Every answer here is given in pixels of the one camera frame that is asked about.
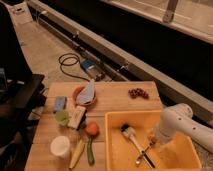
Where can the orange-brown bowl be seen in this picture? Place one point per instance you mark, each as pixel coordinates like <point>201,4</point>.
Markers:
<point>76,93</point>

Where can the orange tomato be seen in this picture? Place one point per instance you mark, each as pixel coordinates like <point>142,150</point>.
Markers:
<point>92,129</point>

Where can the green chili pepper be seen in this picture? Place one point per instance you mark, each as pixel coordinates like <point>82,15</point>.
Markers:
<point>90,155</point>

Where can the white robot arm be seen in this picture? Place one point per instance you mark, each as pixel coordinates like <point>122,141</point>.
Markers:
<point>178,118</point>

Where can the black chair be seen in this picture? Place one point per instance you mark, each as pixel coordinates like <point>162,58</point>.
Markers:
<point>20,93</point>

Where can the cream rectangular block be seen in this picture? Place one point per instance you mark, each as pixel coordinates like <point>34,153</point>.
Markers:
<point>76,117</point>

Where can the blue sponge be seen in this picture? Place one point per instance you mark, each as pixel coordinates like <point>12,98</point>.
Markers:
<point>60,103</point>

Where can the green round cup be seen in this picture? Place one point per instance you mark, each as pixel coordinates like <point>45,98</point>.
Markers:
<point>62,117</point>

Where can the white cup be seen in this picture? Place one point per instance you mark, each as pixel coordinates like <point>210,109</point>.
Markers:
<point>60,147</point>

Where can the black-bristled white brush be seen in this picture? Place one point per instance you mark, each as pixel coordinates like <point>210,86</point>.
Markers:
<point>129,133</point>

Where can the blue and grey box device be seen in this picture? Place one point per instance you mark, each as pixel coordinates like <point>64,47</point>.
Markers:
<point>92,70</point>

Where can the light blue cloth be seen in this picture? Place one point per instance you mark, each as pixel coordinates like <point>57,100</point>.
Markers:
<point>86,95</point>

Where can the yellow plastic tray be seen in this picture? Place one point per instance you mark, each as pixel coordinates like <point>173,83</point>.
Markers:
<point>178,155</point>

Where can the bunch of dark grapes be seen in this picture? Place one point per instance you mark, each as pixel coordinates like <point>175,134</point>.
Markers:
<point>138,92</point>

